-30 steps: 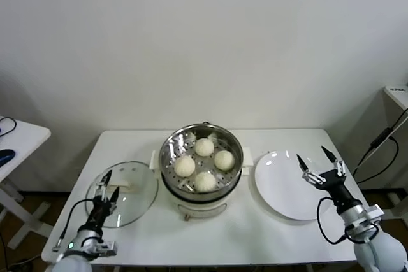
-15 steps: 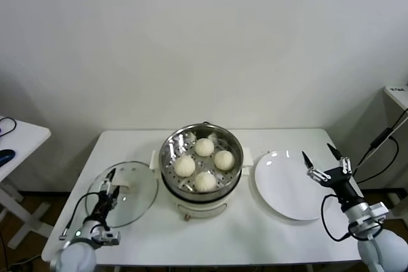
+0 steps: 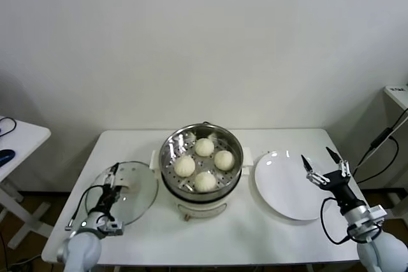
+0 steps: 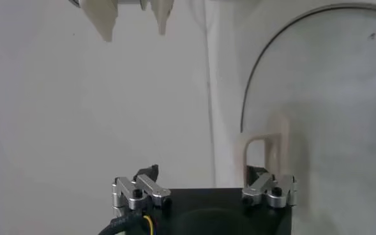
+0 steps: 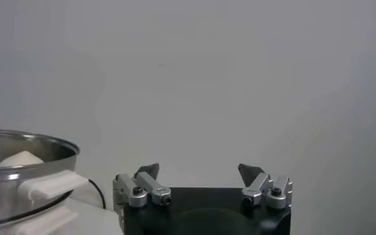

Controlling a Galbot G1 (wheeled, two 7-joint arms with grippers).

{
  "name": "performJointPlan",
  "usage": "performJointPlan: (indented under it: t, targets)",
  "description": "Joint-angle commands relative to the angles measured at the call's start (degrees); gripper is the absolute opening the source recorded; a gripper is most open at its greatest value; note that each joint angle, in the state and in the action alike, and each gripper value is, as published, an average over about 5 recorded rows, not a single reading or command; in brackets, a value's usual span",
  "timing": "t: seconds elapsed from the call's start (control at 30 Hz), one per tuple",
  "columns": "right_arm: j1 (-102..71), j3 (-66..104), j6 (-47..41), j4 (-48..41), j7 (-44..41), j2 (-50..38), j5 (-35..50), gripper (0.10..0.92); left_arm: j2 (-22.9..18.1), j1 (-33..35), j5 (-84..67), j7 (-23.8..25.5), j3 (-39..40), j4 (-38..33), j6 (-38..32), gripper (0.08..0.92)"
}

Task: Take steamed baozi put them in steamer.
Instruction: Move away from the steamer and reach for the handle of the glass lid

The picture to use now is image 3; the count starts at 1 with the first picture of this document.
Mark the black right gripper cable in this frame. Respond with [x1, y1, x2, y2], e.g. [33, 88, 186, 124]
[319, 197, 383, 246]

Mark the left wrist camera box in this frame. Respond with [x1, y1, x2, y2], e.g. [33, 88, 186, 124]
[95, 219, 125, 238]

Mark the white steamed baozi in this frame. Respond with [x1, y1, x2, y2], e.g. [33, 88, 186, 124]
[194, 138, 215, 157]
[213, 150, 236, 171]
[193, 171, 217, 193]
[174, 155, 196, 178]

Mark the thin black mouse cable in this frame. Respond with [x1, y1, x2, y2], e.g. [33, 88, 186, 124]
[0, 116, 17, 139]

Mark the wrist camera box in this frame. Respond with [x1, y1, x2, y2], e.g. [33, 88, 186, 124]
[368, 204, 388, 222]
[95, 219, 125, 238]

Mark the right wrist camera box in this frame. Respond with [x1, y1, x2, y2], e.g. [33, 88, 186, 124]
[368, 204, 388, 222]

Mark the cream electric cooker pot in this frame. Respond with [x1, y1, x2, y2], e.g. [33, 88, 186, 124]
[154, 164, 251, 222]

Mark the white round plate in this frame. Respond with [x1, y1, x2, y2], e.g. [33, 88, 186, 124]
[254, 150, 334, 221]

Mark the blue computer mouse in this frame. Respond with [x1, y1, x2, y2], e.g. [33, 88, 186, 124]
[0, 149, 16, 167]

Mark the white desk with label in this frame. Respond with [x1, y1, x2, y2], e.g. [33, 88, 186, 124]
[374, 85, 408, 220]

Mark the black cable with adapter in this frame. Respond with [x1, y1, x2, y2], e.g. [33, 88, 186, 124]
[352, 113, 408, 185]

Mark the round glass pot lid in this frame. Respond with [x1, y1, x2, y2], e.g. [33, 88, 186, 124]
[84, 161, 159, 227]

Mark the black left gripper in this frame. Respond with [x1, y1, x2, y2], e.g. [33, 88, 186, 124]
[94, 162, 124, 215]

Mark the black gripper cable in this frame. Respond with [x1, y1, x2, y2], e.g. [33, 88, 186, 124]
[64, 185, 106, 232]
[319, 197, 383, 246]

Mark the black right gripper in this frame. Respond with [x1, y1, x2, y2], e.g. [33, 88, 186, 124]
[300, 146, 368, 213]

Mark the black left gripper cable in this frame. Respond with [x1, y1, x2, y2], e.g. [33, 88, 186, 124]
[64, 185, 106, 232]

